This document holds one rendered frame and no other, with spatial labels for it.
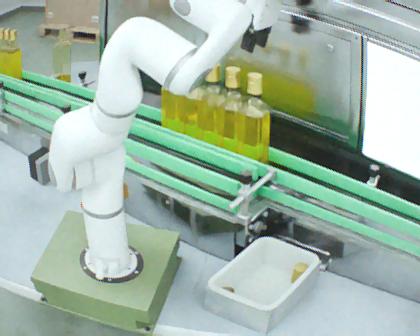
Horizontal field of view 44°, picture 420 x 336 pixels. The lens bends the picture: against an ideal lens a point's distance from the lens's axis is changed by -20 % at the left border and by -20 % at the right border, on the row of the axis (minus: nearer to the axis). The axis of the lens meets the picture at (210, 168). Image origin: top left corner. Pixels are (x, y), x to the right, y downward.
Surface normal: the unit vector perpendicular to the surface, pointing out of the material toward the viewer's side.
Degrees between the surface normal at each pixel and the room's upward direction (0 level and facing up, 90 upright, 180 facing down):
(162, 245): 2
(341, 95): 90
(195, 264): 0
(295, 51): 90
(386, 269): 90
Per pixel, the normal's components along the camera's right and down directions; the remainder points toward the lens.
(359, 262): -0.60, 0.41
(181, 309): 0.00, -0.85
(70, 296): -0.21, 0.51
